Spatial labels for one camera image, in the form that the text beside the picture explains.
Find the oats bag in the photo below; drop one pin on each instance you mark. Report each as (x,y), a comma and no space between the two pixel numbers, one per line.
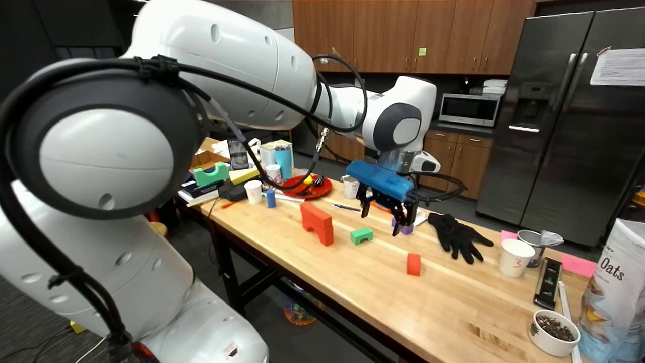
(613,304)

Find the black pen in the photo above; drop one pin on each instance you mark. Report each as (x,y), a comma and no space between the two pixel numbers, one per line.
(351,209)

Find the white paper cup left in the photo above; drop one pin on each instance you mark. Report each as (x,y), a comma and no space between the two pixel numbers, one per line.
(252,190)

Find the black phone remote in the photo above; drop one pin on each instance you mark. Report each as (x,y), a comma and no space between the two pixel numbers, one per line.
(546,286)

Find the purple small block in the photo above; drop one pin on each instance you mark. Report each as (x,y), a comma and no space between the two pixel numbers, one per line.
(406,230)

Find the teal tumbler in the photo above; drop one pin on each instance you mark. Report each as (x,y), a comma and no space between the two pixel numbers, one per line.
(283,159)

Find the yellow wedge block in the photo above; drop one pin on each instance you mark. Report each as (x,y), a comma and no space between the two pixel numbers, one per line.
(242,177)

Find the green foam block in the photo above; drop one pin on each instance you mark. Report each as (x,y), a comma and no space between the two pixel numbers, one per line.
(209,177)

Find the green small block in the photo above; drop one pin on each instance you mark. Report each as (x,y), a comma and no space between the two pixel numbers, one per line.
(361,234)

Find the stainless steel refrigerator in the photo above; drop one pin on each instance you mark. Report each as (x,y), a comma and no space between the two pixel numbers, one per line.
(570,130)

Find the white bowl with food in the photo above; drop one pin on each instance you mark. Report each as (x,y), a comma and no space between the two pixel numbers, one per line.
(552,333)

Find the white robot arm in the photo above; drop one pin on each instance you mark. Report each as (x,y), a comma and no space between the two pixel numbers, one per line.
(89,147)

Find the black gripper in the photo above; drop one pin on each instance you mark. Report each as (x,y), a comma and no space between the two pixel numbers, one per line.
(397,209)

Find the black glove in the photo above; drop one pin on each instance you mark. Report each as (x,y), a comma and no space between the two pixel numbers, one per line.
(458,238)

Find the white paper cup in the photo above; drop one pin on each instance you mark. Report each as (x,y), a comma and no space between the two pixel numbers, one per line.
(515,258)
(252,190)

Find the small orange block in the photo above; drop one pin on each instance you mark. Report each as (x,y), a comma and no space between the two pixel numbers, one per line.
(413,266)

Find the silver microwave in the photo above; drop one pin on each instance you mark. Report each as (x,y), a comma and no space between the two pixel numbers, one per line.
(469,109)

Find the large orange arch block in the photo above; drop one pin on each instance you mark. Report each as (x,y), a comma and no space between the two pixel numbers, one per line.
(319,223)

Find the red plate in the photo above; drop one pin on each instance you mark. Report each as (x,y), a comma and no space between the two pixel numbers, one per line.
(309,188)

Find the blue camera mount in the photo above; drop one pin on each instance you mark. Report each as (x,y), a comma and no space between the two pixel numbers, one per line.
(380,179)

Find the white mug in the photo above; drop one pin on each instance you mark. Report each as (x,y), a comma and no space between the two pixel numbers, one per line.
(349,186)

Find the blue cylinder block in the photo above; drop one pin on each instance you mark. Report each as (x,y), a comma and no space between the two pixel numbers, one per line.
(271,198)

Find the pink sticky pad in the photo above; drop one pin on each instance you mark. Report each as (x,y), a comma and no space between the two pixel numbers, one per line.
(578,266)

